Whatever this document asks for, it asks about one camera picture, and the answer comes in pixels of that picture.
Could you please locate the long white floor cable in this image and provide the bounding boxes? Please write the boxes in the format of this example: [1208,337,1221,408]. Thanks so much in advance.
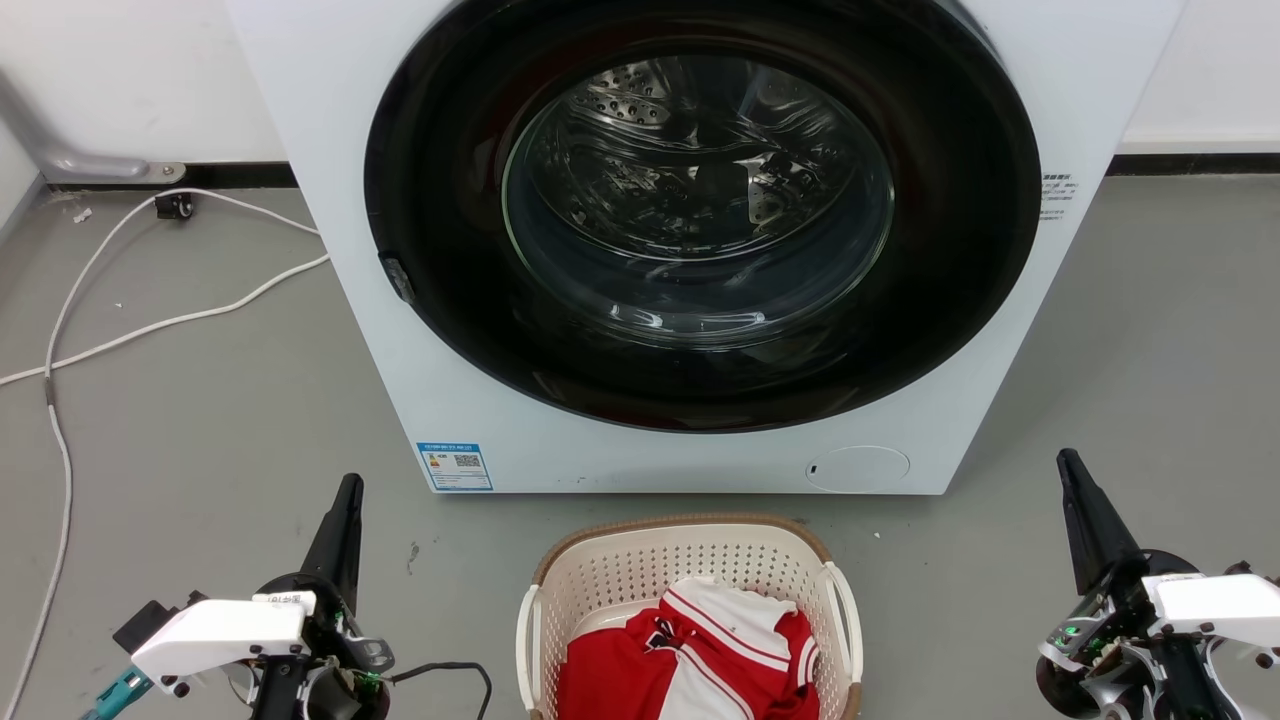
[0,187,322,720]

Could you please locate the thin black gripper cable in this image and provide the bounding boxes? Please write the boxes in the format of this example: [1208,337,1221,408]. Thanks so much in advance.
[386,660,494,720]

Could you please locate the round white filter cover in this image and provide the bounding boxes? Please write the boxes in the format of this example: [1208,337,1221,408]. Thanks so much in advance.
[805,445,911,494]

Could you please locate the round black glass washer door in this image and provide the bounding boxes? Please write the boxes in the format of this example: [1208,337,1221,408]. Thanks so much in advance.
[363,0,1043,434]

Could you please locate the blue energy label sticker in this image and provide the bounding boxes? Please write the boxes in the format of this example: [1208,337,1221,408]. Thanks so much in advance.
[416,441,494,492]

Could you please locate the beige perforated laundry basket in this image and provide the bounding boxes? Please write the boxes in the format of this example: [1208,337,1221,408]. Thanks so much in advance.
[515,513,864,720]

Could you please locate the teal plastic connector piece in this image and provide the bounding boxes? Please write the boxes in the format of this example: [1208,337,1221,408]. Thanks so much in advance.
[80,664,157,720]

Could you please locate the red and white garment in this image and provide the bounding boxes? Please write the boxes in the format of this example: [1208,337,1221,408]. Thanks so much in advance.
[555,575,823,720]

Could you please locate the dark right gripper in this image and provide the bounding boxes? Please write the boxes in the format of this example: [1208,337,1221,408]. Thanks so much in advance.
[1035,448,1243,720]

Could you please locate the small printed text sticker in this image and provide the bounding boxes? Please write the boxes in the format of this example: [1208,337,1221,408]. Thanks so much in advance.
[1038,172,1081,223]

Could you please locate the grey bent wall pipe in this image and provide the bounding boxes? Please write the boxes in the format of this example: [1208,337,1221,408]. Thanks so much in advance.
[0,68,187,185]

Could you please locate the white front-load washing machine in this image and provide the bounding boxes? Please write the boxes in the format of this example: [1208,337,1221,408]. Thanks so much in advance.
[222,0,1186,496]

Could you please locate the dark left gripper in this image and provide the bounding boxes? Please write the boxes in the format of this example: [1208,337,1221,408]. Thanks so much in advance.
[248,473,395,720]

